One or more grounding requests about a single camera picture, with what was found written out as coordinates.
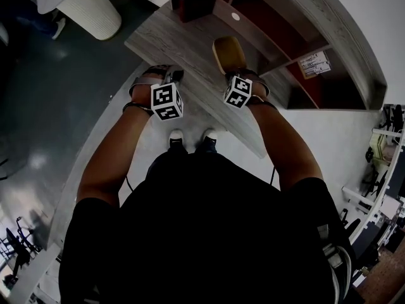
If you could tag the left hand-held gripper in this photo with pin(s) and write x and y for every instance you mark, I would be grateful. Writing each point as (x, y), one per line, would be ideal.
(166, 101)

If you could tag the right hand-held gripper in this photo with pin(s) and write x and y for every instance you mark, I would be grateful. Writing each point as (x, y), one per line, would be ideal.
(238, 91)

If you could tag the person's right forearm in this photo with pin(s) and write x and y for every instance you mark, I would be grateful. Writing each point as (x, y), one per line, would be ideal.
(284, 144)

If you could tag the person's left forearm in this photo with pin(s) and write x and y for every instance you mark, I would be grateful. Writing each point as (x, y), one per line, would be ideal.
(107, 157)

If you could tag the grey wooden table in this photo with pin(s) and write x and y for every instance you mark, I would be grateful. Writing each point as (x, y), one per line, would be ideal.
(177, 36)

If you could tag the person's right white shoe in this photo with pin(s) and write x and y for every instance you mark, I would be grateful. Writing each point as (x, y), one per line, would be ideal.
(210, 135)

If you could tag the person's white shoe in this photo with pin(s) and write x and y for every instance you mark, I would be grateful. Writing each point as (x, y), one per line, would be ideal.
(176, 136)
(210, 135)

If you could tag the person's left white shoe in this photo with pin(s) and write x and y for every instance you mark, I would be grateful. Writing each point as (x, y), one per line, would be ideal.
(176, 136)

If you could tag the person's right trouser leg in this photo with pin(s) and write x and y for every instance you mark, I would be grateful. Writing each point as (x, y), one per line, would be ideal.
(205, 149)

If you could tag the person's trouser leg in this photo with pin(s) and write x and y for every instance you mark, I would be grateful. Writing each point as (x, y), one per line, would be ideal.
(205, 149)
(171, 158)

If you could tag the dark red box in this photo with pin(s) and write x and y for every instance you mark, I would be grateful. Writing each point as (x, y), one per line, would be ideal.
(196, 5)

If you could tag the white round disc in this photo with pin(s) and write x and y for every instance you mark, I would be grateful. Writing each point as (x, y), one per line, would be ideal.
(235, 16)

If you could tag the white paper label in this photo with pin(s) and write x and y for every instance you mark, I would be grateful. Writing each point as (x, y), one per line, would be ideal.
(314, 63)

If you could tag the person's left trouser leg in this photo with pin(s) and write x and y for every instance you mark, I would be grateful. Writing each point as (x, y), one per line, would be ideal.
(171, 158)

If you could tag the white ribbed bin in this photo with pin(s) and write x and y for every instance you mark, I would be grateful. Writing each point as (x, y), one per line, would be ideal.
(91, 8)

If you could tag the grey wooden shelf unit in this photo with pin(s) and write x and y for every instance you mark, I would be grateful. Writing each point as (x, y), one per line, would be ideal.
(335, 27)

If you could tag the person's black shirt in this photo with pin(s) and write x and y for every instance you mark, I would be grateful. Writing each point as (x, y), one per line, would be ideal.
(205, 233)

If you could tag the black office chair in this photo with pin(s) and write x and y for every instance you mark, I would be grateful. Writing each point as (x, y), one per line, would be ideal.
(375, 173)

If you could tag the black exercise machine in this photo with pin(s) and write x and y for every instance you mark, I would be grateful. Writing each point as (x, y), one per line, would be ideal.
(19, 245)

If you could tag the white desk frame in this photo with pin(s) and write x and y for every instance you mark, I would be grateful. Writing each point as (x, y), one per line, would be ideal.
(384, 182)

